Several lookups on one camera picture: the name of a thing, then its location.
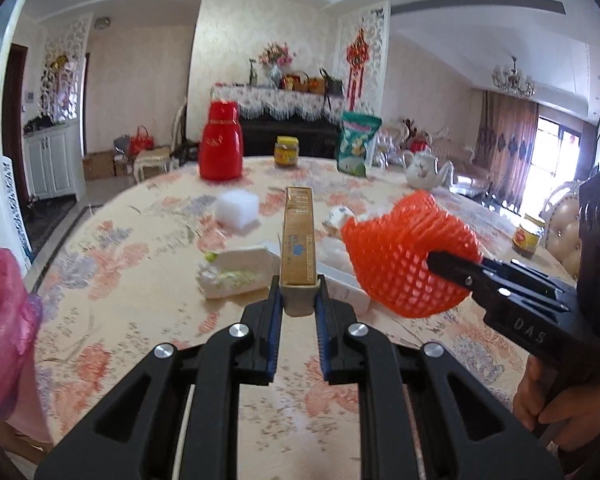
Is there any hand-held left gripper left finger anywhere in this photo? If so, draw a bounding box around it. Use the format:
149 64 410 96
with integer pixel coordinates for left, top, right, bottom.
35 272 286 480

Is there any white lattice screen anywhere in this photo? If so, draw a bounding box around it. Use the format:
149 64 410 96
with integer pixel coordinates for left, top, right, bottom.
40 12 94 122

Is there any red knot wall ornament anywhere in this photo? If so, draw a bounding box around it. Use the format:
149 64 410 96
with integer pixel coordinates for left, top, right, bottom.
346 27 374 111

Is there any white patterned carton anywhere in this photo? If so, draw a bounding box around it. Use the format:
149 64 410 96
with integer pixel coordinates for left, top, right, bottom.
1 157 32 267

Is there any white foam block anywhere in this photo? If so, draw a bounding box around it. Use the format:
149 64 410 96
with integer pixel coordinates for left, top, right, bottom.
215 191 261 231

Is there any cream leather dining chair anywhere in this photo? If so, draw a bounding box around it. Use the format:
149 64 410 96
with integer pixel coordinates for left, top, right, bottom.
544 180 589 281

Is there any orange foam fruit net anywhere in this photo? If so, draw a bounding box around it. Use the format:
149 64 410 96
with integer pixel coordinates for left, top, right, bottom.
341 190 483 318

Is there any black piano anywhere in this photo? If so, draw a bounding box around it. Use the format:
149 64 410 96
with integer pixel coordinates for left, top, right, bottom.
239 114 344 159

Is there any white lace piano cover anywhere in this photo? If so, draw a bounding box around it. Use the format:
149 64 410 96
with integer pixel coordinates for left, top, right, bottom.
211 84 347 122

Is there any ornate cream sofa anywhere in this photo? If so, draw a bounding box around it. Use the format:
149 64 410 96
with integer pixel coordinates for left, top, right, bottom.
380 119 492 192

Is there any pink flower bouquet vase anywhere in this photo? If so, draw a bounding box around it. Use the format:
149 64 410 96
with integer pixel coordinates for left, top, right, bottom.
259 42 297 86

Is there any white green paper packet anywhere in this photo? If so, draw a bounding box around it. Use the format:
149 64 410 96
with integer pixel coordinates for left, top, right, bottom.
196 245 281 301

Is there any person's right hand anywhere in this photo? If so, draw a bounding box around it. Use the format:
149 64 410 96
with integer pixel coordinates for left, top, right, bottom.
512 356 600 448

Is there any dark clothes pile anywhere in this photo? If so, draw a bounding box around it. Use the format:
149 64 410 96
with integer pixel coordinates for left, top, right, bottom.
172 136 202 162

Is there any green snack bag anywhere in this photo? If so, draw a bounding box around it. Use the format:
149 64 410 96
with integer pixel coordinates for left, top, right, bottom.
336 111 382 177

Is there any red gift bag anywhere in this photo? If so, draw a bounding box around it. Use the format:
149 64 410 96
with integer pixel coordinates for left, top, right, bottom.
130 126 154 155

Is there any red label glass jar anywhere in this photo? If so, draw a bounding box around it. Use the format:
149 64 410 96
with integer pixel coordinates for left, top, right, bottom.
512 214 546 257

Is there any red thermos jug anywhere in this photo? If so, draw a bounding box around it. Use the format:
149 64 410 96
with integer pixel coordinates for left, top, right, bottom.
198 100 245 181

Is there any yellow lid glass jar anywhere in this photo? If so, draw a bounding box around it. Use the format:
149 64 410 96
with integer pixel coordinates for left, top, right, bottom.
274 136 300 168

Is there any pile of dark shoes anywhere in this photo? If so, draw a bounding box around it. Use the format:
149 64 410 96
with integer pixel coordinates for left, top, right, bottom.
24 116 72 134

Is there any crystal chandelier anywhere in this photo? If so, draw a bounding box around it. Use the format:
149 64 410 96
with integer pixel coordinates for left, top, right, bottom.
491 56 537 99

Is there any low white cabinet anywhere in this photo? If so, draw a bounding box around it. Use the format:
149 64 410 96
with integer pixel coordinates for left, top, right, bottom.
22 125 87 202

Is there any brown patterned curtain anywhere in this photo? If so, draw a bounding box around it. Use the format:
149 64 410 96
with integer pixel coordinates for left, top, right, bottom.
472 90 540 206

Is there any small crumpled white wrapper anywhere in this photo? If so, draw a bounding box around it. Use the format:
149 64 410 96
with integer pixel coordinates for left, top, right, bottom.
324 205 362 237

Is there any floral tablecloth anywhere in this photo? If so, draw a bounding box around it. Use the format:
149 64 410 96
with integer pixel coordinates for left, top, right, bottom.
30 155 581 480

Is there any cream wooden side chair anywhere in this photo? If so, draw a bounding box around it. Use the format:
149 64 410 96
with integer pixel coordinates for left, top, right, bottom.
133 97 189 184

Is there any white floral teapot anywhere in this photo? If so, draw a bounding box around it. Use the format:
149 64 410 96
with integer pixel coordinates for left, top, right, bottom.
402 150 454 191

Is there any brown cardboard box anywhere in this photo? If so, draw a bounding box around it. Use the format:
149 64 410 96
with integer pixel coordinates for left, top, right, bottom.
82 152 116 181

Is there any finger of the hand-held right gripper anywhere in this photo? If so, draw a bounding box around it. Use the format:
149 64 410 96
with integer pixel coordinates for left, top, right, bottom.
511 258 579 294
426 251 567 312

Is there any pink plastic bag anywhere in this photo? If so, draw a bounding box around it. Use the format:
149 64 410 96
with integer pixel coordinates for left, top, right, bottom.
0 247 44 418

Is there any long gold carton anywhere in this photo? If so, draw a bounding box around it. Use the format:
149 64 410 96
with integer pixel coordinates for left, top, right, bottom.
279 186 322 317

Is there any window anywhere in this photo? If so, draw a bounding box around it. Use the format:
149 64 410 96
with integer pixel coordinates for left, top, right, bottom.
537 115 582 187

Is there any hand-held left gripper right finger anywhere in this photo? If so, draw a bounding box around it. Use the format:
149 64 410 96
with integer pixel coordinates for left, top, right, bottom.
314 272 564 480

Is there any white lattice wall panel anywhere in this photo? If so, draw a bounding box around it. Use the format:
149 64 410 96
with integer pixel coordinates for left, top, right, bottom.
332 2 391 116

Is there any dark wooden door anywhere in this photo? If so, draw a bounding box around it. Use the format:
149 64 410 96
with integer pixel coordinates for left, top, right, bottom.
2 42 29 197

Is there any dark handbag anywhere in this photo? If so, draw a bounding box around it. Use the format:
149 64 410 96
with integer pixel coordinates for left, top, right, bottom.
320 67 344 96

